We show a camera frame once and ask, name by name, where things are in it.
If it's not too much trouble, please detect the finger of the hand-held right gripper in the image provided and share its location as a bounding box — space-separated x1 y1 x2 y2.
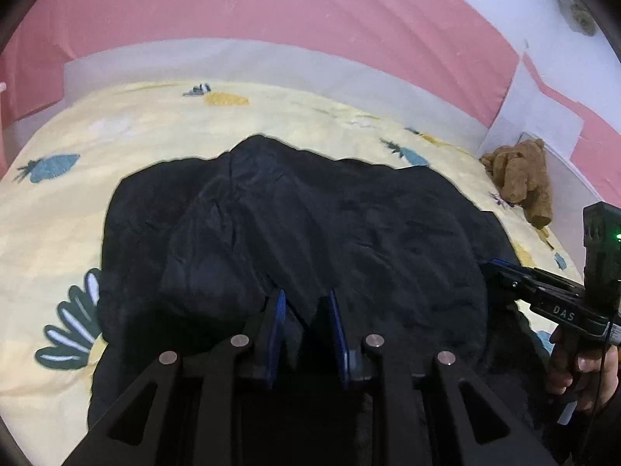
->
479 258 584 310

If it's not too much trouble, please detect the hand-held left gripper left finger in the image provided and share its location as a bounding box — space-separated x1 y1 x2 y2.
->
62 289 288 466

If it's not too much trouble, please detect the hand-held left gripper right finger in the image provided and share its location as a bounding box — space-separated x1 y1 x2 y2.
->
323 289 560 466

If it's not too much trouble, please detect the black puffer jacket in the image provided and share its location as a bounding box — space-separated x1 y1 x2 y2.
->
86 135 551 466

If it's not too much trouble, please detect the person's right hand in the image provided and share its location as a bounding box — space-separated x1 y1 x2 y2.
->
545 323 620 417

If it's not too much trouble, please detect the brown teddy bear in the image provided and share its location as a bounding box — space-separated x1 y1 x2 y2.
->
479 138 555 230

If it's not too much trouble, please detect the yellow pineapple print bedsheet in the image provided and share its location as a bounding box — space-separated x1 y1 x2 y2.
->
0 80 585 466

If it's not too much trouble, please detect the white padded headboard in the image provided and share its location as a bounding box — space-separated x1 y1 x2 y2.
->
62 36 491 156

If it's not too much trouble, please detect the thin black cable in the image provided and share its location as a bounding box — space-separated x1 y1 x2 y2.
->
593 320 613 452

